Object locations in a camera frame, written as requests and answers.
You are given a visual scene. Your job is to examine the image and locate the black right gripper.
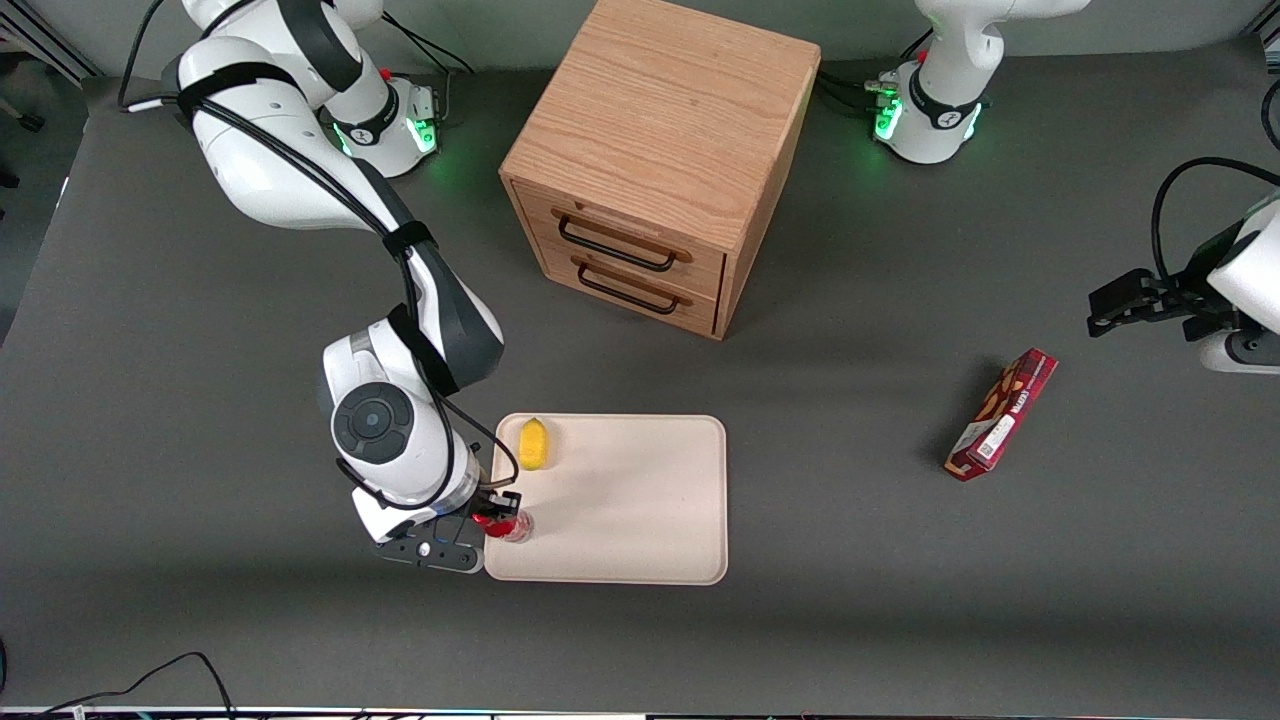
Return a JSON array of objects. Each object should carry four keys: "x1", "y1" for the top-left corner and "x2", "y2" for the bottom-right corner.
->
[{"x1": 374, "y1": 489, "x2": 524, "y2": 575}]

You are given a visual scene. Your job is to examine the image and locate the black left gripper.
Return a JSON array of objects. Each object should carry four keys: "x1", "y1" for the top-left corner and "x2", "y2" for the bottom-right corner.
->
[{"x1": 1086, "y1": 228, "x2": 1246, "y2": 343}]

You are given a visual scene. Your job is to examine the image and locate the red coke bottle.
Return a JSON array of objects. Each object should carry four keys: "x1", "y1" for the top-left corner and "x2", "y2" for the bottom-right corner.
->
[{"x1": 472, "y1": 508, "x2": 535, "y2": 545}]

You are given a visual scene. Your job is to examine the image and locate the beige plastic tray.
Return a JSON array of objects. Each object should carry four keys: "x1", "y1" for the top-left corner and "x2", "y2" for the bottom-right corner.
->
[{"x1": 483, "y1": 413, "x2": 729, "y2": 586}]

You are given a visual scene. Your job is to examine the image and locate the red snack box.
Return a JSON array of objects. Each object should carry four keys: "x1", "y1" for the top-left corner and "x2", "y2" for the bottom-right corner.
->
[{"x1": 944, "y1": 347, "x2": 1059, "y2": 483}]

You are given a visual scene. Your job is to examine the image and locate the wooden drawer cabinet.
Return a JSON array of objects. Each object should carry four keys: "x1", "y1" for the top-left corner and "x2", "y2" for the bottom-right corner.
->
[{"x1": 499, "y1": 0, "x2": 822, "y2": 342}]

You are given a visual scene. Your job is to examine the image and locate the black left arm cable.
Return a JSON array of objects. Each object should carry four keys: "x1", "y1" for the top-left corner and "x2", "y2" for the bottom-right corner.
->
[{"x1": 1149, "y1": 156, "x2": 1280, "y2": 286}]

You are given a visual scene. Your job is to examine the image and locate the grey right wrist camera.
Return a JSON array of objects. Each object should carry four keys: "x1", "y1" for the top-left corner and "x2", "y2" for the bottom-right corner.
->
[{"x1": 351, "y1": 488, "x2": 441, "y2": 544}]

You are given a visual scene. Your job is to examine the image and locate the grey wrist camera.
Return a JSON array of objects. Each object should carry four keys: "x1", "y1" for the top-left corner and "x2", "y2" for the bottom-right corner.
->
[
  {"x1": 1198, "y1": 328, "x2": 1280, "y2": 376},
  {"x1": 351, "y1": 488, "x2": 441, "y2": 544}
]

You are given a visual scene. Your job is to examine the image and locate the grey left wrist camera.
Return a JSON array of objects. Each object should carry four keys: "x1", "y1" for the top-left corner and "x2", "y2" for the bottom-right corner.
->
[{"x1": 1198, "y1": 328, "x2": 1280, "y2": 376}]

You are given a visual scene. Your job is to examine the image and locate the black wire drawer handle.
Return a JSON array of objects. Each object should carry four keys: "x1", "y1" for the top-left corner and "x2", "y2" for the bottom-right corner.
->
[
  {"x1": 577, "y1": 258, "x2": 681, "y2": 316},
  {"x1": 557, "y1": 214, "x2": 678, "y2": 273}
]

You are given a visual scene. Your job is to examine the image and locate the thin black floor cable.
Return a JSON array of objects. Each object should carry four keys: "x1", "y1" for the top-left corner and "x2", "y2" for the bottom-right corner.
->
[{"x1": 0, "y1": 651, "x2": 237, "y2": 720}]

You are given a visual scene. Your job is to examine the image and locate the black left base cable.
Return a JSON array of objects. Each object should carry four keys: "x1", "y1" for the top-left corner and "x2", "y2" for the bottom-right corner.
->
[{"x1": 814, "y1": 28, "x2": 935, "y2": 113}]

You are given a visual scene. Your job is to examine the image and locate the black base cable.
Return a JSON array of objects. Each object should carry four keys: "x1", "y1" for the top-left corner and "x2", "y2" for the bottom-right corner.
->
[
  {"x1": 380, "y1": 12, "x2": 477, "y2": 79},
  {"x1": 814, "y1": 28, "x2": 935, "y2": 113}
]

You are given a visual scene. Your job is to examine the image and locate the black right base cable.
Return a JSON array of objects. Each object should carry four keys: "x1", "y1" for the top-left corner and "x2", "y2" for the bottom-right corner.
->
[{"x1": 380, "y1": 12, "x2": 477, "y2": 79}]

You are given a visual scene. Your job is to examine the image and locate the aluminium frame profile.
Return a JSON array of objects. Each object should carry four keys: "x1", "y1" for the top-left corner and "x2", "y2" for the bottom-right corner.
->
[{"x1": 0, "y1": 0, "x2": 103, "y2": 83}]

